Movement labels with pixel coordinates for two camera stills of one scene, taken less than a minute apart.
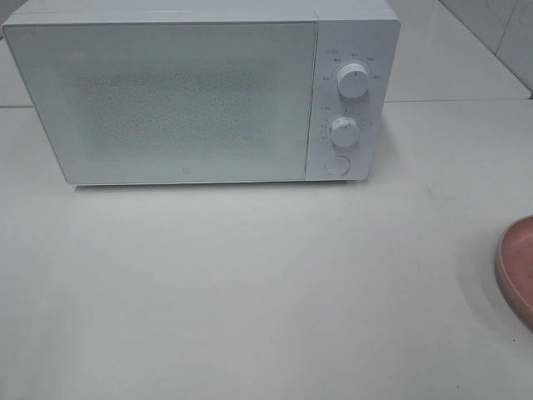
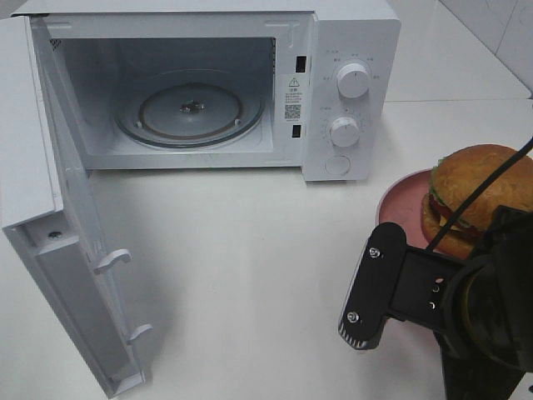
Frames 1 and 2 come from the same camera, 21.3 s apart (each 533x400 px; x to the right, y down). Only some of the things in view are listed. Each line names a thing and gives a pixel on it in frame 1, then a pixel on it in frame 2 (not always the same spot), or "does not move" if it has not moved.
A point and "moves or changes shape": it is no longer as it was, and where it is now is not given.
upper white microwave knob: x=352 y=80 does not move
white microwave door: x=171 y=102 → x=51 y=212
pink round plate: x=514 y=268 moves or changes shape
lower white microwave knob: x=345 y=132 does not move
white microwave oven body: x=213 y=96 does not move
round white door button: x=337 y=165 does not move
